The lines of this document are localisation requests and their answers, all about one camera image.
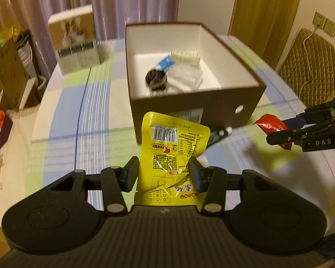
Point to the yellow plastic bag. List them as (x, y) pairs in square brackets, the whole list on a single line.
[(8, 33)]

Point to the purple box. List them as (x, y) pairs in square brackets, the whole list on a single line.
[(1, 139)]

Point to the wooden door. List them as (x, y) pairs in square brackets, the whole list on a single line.
[(262, 11)]

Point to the small green white tube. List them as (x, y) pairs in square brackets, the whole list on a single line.
[(219, 136)]

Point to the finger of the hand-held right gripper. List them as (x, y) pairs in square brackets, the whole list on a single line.
[(284, 137), (293, 122)]

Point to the clear plastic bag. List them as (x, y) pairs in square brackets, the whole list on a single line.
[(187, 78)]

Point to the beige wall socket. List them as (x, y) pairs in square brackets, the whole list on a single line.
[(330, 27), (318, 20)]

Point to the beige printed cloth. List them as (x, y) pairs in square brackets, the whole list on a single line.
[(5, 178)]

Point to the quilted beige chair cover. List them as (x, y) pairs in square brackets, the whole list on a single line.
[(321, 69)]

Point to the white ribbed plastic piece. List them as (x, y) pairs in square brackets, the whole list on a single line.
[(185, 57)]

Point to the white photo product box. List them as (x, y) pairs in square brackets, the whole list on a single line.
[(75, 42)]

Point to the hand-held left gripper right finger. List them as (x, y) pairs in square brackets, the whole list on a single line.
[(198, 174)]

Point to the red snack packet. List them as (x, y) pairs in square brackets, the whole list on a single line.
[(269, 122)]

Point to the yellow snack packet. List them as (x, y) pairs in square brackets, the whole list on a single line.
[(167, 150)]

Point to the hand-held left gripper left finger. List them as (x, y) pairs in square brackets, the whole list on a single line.
[(129, 174)]

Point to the small orange item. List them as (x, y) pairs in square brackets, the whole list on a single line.
[(0, 117)]

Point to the dark round cookie packet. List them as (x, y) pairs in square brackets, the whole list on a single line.
[(156, 79)]

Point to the blue white packet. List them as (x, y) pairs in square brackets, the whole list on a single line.
[(164, 62)]

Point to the mauve curtain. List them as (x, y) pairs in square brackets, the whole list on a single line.
[(114, 0)]

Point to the brown cardboard carton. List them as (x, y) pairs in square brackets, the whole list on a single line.
[(9, 72)]

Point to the brown cardboard box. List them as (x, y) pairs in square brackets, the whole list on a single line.
[(220, 109)]

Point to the white bucket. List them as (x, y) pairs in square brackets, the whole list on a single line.
[(26, 55)]

